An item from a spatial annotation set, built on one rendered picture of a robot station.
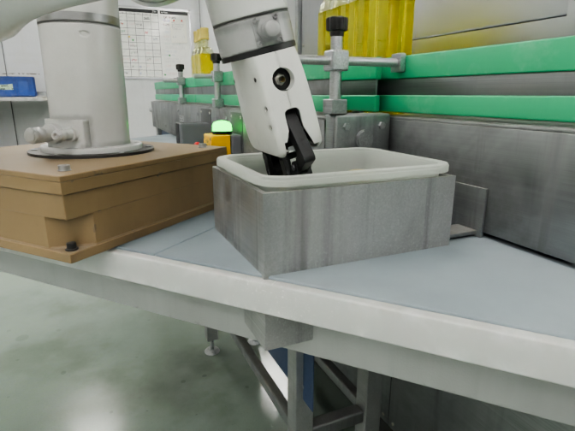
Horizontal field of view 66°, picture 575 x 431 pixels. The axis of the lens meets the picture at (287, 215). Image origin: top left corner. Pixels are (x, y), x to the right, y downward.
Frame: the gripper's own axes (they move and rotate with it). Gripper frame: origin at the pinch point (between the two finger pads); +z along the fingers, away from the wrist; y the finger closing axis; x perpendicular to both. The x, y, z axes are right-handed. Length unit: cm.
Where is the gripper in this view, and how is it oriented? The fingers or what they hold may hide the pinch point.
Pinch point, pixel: (293, 193)
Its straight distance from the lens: 49.5
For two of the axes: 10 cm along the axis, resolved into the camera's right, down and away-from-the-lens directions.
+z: 2.3, 9.1, 3.5
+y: -3.9, -2.5, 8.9
